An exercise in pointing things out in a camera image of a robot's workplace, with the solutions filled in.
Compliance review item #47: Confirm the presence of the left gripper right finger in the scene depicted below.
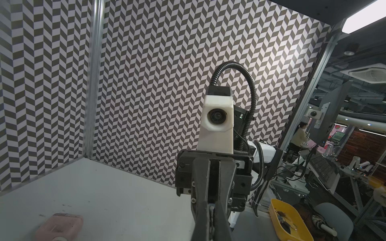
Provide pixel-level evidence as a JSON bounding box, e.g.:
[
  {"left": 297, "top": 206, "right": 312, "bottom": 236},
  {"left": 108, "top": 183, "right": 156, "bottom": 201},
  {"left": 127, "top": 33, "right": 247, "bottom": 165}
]
[{"left": 213, "top": 202, "right": 233, "bottom": 241}]

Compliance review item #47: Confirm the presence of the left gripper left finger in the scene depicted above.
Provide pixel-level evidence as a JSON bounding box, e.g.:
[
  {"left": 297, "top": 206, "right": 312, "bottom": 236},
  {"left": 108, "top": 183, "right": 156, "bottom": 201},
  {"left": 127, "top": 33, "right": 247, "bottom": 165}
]
[{"left": 191, "top": 202, "right": 210, "bottom": 241}]

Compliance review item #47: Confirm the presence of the yellow plastic tray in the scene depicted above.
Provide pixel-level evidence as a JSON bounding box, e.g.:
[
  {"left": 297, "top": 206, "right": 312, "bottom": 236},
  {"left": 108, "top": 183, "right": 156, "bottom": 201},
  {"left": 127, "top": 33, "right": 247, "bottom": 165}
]
[{"left": 268, "top": 199, "right": 314, "bottom": 241}]

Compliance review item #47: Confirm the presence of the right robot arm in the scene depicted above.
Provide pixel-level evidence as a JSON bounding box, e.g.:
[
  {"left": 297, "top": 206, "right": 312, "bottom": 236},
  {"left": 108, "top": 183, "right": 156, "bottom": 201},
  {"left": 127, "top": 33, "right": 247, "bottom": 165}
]
[{"left": 175, "top": 61, "right": 281, "bottom": 229}]

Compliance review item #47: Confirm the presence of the grey office chair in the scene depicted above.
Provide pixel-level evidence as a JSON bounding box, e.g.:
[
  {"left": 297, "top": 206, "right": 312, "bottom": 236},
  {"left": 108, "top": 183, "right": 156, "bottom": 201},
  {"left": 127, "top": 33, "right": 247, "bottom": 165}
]
[{"left": 314, "top": 202, "right": 354, "bottom": 241}]

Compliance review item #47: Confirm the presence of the ceiling light strip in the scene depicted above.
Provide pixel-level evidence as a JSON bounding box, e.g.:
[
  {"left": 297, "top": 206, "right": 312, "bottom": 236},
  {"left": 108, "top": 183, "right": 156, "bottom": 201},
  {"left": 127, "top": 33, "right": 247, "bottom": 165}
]
[{"left": 342, "top": 0, "right": 386, "bottom": 34}]

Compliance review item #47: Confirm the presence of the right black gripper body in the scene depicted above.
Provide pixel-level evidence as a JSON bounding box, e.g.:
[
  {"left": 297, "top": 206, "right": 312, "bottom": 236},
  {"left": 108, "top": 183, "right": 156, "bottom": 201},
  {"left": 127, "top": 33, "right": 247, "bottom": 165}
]
[{"left": 176, "top": 150, "right": 253, "bottom": 218}]

